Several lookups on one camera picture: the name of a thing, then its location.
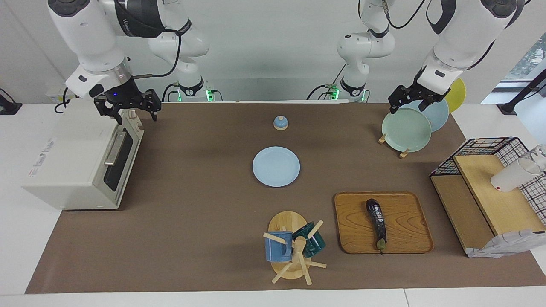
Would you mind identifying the black wire basket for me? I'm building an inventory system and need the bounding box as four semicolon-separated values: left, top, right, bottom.
430;137;546;226

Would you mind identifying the brown table mat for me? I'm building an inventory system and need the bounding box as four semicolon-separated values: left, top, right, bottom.
25;102;546;294

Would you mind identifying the wooden serving tray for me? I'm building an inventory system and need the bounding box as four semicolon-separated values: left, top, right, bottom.
334;191;434;255

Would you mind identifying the yellow plate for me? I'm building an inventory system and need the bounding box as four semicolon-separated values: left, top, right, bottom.
446;78;466;113

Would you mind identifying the clear glass cup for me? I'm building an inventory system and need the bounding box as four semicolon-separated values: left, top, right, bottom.
529;144;546;172

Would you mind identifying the window with grey frame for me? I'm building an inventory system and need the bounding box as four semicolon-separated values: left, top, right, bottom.
481;33;546;105

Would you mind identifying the light blue racked plate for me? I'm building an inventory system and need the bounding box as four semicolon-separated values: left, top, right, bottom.
409;98;449;133

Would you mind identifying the wooden stepped shelf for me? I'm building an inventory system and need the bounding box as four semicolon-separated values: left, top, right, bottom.
430;154;546;256

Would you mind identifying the white cup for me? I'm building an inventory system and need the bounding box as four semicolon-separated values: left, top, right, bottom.
490;158;541;192

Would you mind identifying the cream toaster oven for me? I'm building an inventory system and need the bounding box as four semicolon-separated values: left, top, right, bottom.
21;99;145;210

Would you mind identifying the blue mug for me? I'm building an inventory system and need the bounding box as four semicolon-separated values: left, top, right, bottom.
265;231;293;263

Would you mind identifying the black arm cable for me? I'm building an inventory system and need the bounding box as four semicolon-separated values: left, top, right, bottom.
130;26;184;81
357;0;427;30

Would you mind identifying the black clamp stand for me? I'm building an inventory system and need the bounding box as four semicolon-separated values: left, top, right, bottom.
497;68;546;116

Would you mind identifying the glass oven door with handle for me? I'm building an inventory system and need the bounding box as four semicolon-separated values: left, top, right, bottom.
102;125;144;193

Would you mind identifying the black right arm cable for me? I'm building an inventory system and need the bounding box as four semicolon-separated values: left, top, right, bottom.
130;26;184;81

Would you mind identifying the black desk device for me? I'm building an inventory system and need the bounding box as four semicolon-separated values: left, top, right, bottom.
0;88;23;116

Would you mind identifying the wooden mug tree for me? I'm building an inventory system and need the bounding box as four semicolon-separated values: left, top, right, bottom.
263;211;328;285

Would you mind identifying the dark purple eggplant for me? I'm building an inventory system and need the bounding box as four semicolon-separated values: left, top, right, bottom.
366;199;388;252

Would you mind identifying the pale green plate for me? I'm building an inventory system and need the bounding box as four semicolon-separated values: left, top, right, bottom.
381;107;432;153

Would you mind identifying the wooden plate rack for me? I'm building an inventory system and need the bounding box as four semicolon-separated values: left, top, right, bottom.
378;133;410;159

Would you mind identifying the dark green mug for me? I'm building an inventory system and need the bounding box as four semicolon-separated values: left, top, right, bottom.
293;222;326;258

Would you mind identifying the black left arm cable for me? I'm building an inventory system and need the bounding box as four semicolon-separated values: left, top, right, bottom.
357;0;427;30

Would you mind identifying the white power strip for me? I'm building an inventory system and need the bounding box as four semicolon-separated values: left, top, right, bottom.
46;85;70;103

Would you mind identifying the black power cable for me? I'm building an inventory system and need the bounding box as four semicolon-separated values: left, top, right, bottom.
54;87;72;114

